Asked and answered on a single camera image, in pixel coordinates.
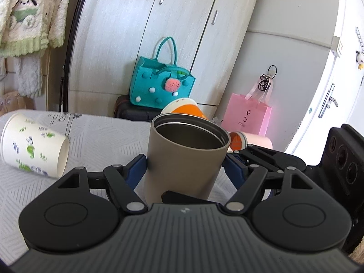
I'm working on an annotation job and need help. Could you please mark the tan steel cup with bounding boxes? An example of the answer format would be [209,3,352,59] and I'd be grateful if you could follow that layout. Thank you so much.
[143,113,231,206]

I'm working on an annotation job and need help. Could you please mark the teal felt handbag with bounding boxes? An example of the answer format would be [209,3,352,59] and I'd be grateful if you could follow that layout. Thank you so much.
[130,36,196,109]

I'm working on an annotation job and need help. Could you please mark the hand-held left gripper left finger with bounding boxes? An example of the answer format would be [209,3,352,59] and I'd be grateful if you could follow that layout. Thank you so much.
[55,154,149,214]

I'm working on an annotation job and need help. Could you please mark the black curved frame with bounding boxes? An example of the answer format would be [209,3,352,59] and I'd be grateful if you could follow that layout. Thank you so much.
[61,0,95,113]

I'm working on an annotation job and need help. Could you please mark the white paper cup green print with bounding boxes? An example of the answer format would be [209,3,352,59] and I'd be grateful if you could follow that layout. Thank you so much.
[0,109,71,179]

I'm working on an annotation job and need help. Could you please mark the white door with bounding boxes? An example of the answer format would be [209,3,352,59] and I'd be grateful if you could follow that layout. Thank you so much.
[284,0,364,154]

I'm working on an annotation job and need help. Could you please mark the cream fluffy garment green trim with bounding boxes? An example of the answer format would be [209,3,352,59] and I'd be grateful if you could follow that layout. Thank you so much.
[0,0,76,58]

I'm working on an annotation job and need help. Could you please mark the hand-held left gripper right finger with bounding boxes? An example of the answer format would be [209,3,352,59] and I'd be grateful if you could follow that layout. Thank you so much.
[222,154,308,213]

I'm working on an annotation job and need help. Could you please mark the pink and orange paper cup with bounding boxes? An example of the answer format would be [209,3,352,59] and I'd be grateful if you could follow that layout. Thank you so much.
[228,131,273,152]

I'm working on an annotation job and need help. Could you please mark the silver door handle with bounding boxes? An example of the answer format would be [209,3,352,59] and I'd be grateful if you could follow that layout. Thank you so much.
[318,83,339,119]

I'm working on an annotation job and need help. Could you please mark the orange and white paper cup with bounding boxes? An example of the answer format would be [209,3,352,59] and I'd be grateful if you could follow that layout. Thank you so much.
[161,97,210,120]

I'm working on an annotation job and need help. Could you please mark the black suitcase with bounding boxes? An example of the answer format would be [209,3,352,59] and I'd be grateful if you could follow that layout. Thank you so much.
[114,95,161,123]

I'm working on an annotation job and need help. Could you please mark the white fluffy cloth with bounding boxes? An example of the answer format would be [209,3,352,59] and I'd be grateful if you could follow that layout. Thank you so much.
[13,53,44,98]

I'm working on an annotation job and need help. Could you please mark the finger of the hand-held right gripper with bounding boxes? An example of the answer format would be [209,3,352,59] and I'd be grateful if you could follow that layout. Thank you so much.
[235,144,307,173]

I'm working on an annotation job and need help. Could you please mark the pink paper bag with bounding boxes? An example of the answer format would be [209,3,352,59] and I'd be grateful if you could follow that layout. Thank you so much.
[221,82,272,137]

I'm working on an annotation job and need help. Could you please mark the white wardrobe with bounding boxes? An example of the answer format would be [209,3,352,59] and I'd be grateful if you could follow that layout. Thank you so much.
[68,0,341,118]

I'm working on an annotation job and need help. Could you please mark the black hair ties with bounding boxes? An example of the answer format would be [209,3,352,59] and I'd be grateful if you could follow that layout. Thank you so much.
[258,65,278,92]

